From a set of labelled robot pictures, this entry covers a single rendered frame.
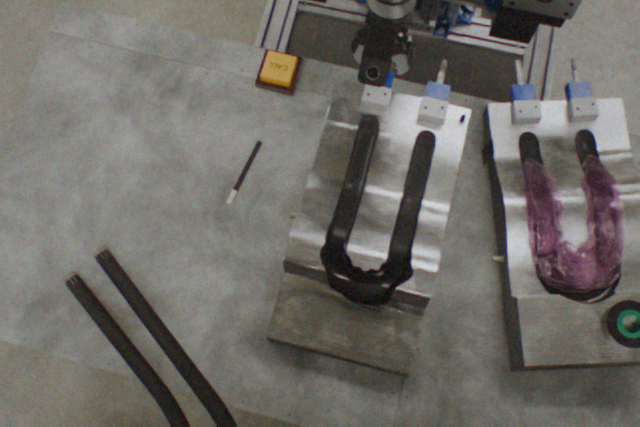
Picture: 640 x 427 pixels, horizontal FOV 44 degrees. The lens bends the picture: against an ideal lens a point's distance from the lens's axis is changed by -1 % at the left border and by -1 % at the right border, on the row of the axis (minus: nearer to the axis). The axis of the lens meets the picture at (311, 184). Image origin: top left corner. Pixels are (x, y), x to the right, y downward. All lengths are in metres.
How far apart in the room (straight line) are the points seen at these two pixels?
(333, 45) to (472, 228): 0.95
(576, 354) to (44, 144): 1.08
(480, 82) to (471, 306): 0.95
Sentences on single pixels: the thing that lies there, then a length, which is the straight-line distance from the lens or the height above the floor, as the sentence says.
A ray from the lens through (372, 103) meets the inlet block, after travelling 1.47.
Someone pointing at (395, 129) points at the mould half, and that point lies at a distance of 1.48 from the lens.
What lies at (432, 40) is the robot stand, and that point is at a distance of 2.34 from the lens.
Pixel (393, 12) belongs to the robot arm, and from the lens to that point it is 1.19.
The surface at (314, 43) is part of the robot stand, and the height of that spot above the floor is 0.21.
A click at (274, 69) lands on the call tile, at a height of 0.84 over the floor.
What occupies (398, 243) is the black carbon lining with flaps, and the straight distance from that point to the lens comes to 1.38.
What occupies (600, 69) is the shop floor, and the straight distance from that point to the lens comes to 2.65.
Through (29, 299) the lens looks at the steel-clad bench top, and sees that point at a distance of 1.59.
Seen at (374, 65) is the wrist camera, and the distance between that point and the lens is 1.24.
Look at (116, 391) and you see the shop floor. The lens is 2.34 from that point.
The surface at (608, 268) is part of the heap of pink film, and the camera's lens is 1.48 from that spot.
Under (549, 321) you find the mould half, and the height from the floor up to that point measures 0.91.
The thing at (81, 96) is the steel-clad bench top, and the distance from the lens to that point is 1.68.
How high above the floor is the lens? 2.26
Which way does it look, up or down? 72 degrees down
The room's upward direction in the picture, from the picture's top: 5 degrees counter-clockwise
